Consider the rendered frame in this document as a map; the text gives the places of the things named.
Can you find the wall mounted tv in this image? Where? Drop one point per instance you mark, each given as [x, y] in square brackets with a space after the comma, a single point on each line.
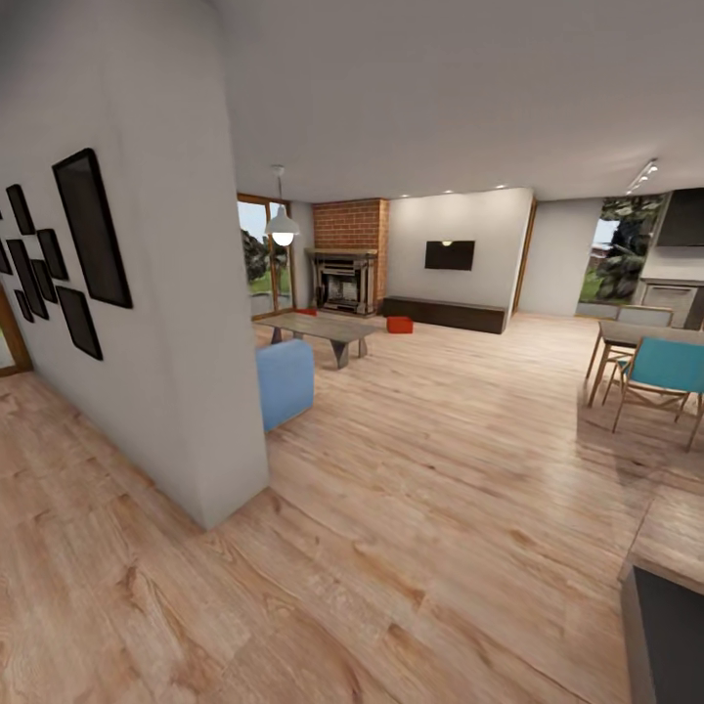
[450, 255]

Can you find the dishwasher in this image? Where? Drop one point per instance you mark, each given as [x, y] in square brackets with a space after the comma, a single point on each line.
[677, 297]

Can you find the picture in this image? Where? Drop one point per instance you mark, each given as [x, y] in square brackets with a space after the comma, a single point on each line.
[25, 226]
[72, 301]
[29, 297]
[81, 192]

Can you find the fixed window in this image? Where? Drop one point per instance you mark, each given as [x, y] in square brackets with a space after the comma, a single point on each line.
[626, 229]

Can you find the wood fireplace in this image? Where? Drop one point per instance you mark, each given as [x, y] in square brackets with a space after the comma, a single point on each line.
[343, 283]

